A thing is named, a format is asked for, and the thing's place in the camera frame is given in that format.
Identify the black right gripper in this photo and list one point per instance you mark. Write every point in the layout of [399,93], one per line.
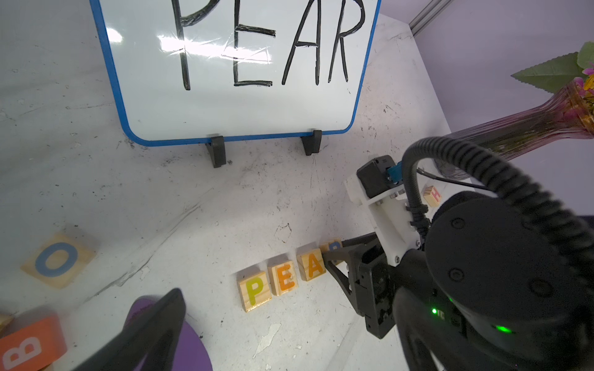
[371,283]

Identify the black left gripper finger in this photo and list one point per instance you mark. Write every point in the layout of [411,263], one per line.
[150,341]

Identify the wooden block blue R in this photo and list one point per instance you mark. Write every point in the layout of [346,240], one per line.
[329,246]

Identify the wooden block orange A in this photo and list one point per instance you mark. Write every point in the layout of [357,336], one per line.
[311,264]

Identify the wooden block orange E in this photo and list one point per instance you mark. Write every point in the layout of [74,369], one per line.
[283,278]

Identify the wooden block green P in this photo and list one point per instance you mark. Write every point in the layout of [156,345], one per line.
[255,291]

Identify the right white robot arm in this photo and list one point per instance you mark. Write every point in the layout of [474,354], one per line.
[471,261]

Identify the blue framed whiteboard PEAR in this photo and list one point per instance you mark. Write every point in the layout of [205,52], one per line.
[213,72]

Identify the wooden block pink H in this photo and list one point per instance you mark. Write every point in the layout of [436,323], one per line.
[432,196]

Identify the wooden block blue O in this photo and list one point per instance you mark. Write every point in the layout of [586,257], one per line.
[59,261]

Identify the orange block white B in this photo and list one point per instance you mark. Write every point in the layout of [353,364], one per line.
[34,347]

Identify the dark glass flower vase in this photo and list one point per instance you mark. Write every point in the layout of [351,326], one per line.
[568,114]

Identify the yellow artificial flower bouquet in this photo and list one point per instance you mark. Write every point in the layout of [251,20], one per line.
[556,73]

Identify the purple trowel pink handle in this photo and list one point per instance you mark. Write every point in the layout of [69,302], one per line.
[191,354]

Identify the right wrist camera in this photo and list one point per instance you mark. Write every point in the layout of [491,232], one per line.
[377,189]

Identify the aluminium frame post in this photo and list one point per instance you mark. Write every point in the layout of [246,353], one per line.
[431,11]

